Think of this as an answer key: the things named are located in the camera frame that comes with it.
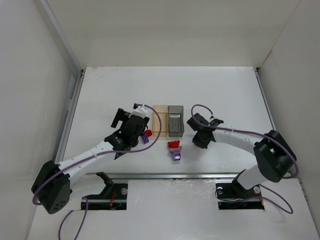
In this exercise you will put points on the amber transparent container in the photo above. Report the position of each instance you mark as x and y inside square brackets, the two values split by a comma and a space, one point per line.
[160, 124]

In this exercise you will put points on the purple lego piece with butterfly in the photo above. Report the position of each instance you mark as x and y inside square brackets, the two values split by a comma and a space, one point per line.
[176, 153]

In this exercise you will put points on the red flower lego piece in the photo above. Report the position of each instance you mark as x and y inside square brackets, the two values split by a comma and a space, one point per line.
[173, 144]

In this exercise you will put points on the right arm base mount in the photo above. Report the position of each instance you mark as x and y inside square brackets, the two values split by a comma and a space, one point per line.
[232, 196]

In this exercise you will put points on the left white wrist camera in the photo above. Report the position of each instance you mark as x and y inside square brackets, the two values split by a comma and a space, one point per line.
[139, 110]

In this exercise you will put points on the aluminium front rail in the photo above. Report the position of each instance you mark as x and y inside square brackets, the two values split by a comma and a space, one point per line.
[173, 176]

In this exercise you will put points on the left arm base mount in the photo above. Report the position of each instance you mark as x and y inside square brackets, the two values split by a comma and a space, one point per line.
[112, 197]

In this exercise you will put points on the grey transparent container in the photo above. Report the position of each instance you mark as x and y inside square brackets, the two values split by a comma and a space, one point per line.
[176, 121]

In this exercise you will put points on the red curved lego brick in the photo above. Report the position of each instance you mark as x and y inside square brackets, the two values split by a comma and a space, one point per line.
[148, 133]

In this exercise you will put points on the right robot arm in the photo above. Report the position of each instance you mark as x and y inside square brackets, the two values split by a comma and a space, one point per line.
[274, 157]

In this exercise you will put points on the aluminium right rail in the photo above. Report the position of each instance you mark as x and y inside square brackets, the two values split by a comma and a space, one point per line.
[256, 71]

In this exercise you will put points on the aluminium rail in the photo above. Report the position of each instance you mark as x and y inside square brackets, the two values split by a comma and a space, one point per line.
[256, 71]
[71, 110]
[173, 176]

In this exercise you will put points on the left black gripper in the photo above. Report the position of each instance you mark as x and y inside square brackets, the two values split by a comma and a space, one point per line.
[135, 122]

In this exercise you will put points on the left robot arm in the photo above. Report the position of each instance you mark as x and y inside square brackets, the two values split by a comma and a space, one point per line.
[109, 149]

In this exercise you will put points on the aluminium left rail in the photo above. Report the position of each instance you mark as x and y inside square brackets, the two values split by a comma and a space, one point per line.
[71, 110]

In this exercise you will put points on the purple curved lego brick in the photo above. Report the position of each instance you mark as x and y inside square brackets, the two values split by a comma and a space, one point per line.
[145, 138]

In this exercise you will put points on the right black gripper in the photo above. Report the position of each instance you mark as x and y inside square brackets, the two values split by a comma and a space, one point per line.
[197, 144]

